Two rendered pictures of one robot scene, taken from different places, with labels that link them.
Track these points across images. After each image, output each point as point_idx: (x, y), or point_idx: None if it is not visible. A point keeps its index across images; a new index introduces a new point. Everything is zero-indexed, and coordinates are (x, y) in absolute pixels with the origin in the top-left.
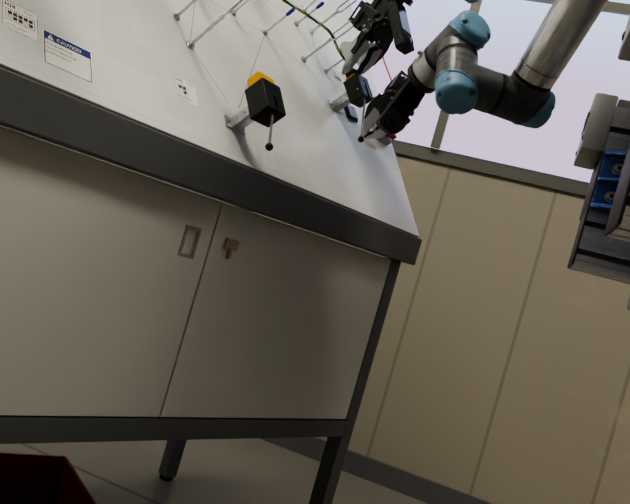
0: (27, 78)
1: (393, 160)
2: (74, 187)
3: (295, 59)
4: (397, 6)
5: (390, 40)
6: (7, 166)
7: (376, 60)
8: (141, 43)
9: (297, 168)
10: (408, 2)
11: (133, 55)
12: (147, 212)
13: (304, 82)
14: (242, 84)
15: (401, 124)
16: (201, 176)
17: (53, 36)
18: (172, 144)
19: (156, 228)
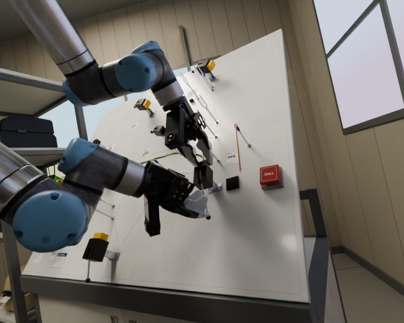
0: (41, 279)
1: (290, 201)
2: (74, 306)
3: (188, 172)
4: (166, 118)
5: (195, 131)
6: (59, 303)
7: (206, 146)
8: (90, 234)
9: (147, 269)
10: (169, 107)
11: (83, 243)
12: (95, 311)
13: (188, 186)
14: (133, 222)
15: (149, 227)
16: (90, 297)
17: (59, 254)
18: (75, 286)
19: (101, 318)
